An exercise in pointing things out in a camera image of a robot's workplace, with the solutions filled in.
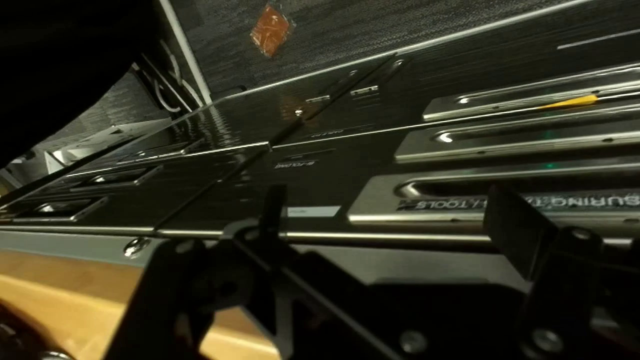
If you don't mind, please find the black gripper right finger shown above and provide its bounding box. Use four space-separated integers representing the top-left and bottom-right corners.
482 186 640 360

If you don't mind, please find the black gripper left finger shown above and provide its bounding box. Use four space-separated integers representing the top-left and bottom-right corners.
106 219 283 360

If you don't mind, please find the grey metal tool drawer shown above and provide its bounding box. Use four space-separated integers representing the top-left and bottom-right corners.
345 156 640 236

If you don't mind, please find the orange floor patch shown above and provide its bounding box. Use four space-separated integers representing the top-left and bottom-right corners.
247 1 296 59

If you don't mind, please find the thin black cable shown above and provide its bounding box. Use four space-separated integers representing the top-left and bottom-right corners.
149 54 404 233

